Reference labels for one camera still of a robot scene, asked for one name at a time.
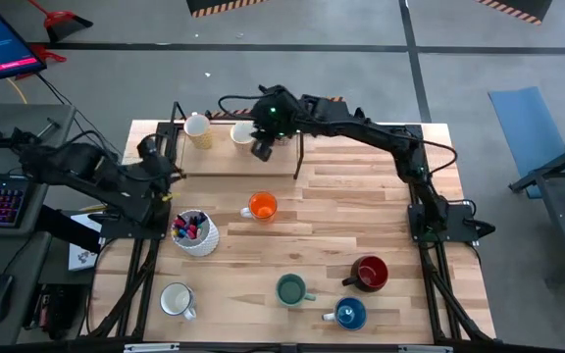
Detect black armrest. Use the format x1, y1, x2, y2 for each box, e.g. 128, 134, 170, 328
34, 204, 103, 254

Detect black device on desk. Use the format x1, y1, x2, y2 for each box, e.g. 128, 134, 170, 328
0, 126, 38, 154

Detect red floral mug yellow rim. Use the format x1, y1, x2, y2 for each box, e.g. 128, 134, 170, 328
230, 121, 260, 151

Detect grey metal rod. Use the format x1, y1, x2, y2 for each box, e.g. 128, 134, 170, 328
34, 117, 62, 141

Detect red black broom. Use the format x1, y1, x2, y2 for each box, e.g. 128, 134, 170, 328
26, 0, 94, 43

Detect orange and white mug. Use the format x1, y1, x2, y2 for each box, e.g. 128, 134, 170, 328
239, 190, 279, 225

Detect black metal table frame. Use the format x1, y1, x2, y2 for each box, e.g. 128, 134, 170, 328
83, 100, 497, 344

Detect black machine with cables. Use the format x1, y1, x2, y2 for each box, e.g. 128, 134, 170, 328
21, 281, 90, 342

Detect white printed box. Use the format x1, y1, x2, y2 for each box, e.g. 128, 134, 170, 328
68, 213, 103, 273

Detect white textured pen holder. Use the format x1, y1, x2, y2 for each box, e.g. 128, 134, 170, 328
171, 209, 221, 258

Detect blue floor mat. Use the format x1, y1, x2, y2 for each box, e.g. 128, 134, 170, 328
488, 86, 565, 200

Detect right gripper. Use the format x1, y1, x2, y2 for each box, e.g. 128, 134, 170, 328
250, 83, 306, 163

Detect blue striped white mug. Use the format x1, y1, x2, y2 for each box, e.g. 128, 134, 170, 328
158, 281, 198, 323

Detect yellow cable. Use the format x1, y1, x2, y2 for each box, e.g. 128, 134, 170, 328
6, 76, 28, 105

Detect wooden shelf riser black legs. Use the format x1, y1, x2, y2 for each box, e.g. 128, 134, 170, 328
167, 100, 307, 181

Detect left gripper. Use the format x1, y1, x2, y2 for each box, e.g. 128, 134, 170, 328
134, 134, 181, 197

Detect mint green faceted mug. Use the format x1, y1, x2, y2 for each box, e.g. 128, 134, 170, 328
275, 273, 317, 309

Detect blue mug white handle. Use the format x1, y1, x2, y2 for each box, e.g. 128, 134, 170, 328
321, 295, 369, 332

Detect yellow dotted white mug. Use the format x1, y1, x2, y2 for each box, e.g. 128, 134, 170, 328
182, 112, 214, 151

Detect grey desk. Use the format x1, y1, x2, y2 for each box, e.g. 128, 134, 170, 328
0, 102, 77, 348

